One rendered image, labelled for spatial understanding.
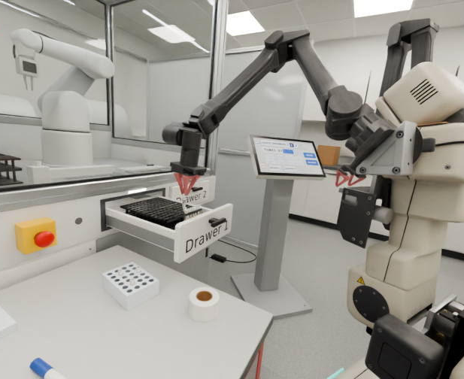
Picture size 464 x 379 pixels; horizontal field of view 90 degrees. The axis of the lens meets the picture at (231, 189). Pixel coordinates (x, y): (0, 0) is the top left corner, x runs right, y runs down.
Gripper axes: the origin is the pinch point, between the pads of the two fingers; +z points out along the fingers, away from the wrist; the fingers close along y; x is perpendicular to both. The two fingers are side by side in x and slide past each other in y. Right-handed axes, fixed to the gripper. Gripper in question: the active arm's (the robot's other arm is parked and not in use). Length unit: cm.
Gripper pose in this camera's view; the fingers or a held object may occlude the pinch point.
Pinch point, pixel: (185, 192)
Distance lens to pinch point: 77.2
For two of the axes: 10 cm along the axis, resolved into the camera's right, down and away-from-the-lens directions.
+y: -8.6, -2.8, 4.3
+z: -1.7, 9.5, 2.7
